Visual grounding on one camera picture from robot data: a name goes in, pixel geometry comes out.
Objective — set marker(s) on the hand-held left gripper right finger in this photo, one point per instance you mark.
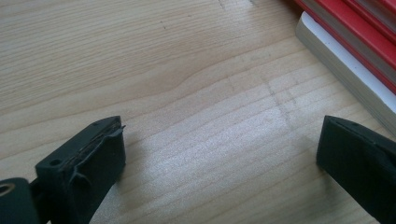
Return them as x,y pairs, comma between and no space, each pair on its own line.
364,168

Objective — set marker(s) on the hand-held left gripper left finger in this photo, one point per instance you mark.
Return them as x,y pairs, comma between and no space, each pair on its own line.
93,174

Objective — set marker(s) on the white and green picture book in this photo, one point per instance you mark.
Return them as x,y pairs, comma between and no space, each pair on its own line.
342,68

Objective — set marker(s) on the red picture book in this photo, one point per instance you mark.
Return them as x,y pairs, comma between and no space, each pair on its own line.
358,37
378,14

